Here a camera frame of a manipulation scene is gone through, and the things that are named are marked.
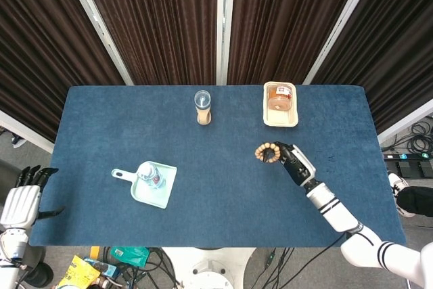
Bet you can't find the black cable bundle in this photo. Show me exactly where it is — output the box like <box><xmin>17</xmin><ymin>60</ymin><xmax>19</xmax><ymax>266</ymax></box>
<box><xmin>404</xmin><ymin>121</ymin><xmax>433</xmax><ymax>155</ymax></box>

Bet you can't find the yellow snack bag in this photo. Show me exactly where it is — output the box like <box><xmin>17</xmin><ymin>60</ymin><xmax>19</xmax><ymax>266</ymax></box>
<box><xmin>55</xmin><ymin>254</ymin><xmax>101</xmax><ymax>289</ymax></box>

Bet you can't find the jar with red label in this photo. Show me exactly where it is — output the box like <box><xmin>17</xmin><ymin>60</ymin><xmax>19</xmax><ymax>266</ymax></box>
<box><xmin>266</xmin><ymin>85</ymin><xmax>293</xmax><ymax>112</ymax></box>

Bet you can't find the crumpled clear plastic bottle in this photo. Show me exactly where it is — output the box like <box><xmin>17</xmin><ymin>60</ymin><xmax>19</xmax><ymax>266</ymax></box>
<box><xmin>136</xmin><ymin>162</ymin><xmax>166</xmax><ymax>190</ymax></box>

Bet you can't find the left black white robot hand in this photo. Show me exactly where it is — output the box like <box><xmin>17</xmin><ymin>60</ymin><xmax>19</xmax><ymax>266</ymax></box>
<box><xmin>0</xmin><ymin>165</ymin><xmax>66</xmax><ymax>231</ymax></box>

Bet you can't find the black foot pedal box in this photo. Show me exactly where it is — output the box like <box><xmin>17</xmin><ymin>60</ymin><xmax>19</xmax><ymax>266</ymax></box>
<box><xmin>387</xmin><ymin>160</ymin><xmax>433</xmax><ymax>179</ymax></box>

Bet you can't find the light green plastic dustpan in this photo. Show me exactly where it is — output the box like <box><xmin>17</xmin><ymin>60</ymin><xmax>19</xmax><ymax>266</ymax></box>
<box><xmin>111</xmin><ymin>160</ymin><xmax>178</xmax><ymax>210</ymax></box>

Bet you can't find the white sneaker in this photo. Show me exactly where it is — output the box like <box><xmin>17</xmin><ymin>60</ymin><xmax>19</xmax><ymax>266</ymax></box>
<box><xmin>387</xmin><ymin>172</ymin><xmax>417</xmax><ymax>218</ymax></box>

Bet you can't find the blue table cloth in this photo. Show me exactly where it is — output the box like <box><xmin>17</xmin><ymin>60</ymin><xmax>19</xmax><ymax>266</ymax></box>
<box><xmin>28</xmin><ymin>85</ymin><xmax>407</xmax><ymax>248</ymax></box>

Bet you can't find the clear cup on wooden base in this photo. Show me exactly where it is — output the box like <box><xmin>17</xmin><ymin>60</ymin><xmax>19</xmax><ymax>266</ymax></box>
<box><xmin>193</xmin><ymin>89</ymin><xmax>213</xmax><ymax>127</ymax></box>

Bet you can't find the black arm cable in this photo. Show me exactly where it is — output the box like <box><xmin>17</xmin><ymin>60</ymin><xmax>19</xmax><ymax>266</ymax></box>
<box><xmin>297</xmin><ymin>233</ymin><xmax>349</xmax><ymax>289</ymax></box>

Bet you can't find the wooden bead bracelet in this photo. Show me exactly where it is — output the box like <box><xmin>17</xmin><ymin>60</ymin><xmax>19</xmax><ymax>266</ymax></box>
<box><xmin>254</xmin><ymin>143</ymin><xmax>281</xmax><ymax>164</ymax></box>

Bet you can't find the white metal frame post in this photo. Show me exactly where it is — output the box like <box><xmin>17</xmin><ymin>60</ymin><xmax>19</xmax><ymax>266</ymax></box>
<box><xmin>303</xmin><ymin>0</ymin><xmax>386</xmax><ymax>85</ymax></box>
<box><xmin>216</xmin><ymin>0</ymin><xmax>237</xmax><ymax>86</ymax></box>
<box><xmin>60</xmin><ymin>0</ymin><xmax>135</xmax><ymax>86</ymax></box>

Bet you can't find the black shoe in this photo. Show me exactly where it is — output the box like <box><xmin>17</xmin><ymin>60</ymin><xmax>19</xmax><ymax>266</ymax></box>
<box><xmin>26</xmin><ymin>261</ymin><xmax>53</xmax><ymax>286</ymax></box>

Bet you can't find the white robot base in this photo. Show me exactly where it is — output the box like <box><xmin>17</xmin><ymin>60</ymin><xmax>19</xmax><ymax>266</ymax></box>
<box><xmin>161</xmin><ymin>246</ymin><xmax>258</xmax><ymax>289</ymax></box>

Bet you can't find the beige rectangular tray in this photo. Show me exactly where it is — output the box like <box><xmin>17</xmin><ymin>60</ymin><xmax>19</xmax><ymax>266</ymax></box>
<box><xmin>263</xmin><ymin>81</ymin><xmax>300</xmax><ymax>128</ymax></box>

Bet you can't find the white metal frame rail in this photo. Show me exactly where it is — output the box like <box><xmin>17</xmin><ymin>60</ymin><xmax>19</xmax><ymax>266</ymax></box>
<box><xmin>0</xmin><ymin>110</ymin><xmax>55</xmax><ymax>150</ymax></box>
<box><xmin>377</xmin><ymin>99</ymin><xmax>433</xmax><ymax>144</ymax></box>

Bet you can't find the black floor cable tangle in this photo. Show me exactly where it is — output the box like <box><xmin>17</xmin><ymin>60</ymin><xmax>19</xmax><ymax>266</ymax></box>
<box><xmin>101</xmin><ymin>247</ymin><xmax>182</xmax><ymax>289</ymax></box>

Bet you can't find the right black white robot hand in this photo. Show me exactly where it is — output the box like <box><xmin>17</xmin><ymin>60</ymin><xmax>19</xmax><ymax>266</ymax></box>
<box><xmin>262</xmin><ymin>140</ymin><xmax>317</xmax><ymax>187</ymax></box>

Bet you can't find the black cable with green light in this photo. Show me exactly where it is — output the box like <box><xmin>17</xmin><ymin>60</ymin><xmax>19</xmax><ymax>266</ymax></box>
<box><xmin>260</xmin><ymin>247</ymin><xmax>295</xmax><ymax>289</ymax></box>

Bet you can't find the dark brown pleated curtain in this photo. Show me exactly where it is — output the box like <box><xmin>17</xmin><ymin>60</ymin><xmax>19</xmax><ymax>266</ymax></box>
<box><xmin>311</xmin><ymin>0</ymin><xmax>433</xmax><ymax>134</ymax></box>
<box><xmin>0</xmin><ymin>0</ymin><xmax>126</xmax><ymax>143</ymax></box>
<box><xmin>227</xmin><ymin>0</ymin><xmax>368</xmax><ymax>86</ymax></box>
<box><xmin>76</xmin><ymin>0</ymin><xmax>219</xmax><ymax>86</ymax></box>

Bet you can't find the green snack bag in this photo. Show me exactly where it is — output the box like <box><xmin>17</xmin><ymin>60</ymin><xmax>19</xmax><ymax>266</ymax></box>
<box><xmin>110</xmin><ymin>246</ymin><xmax>150</xmax><ymax>268</ymax></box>

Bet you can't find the black trouser leg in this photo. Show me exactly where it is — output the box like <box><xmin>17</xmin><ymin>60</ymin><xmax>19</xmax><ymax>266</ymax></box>
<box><xmin>396</xmin><ymin>185</ymin><xmax>433</xmax><ymax>217</ymax></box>

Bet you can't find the blue snack packet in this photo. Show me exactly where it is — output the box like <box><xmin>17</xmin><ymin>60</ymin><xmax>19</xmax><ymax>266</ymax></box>
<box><xmin>84</xmin><ymin>257</ymin><xmax>119</xmax><ymax>278</ymax></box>

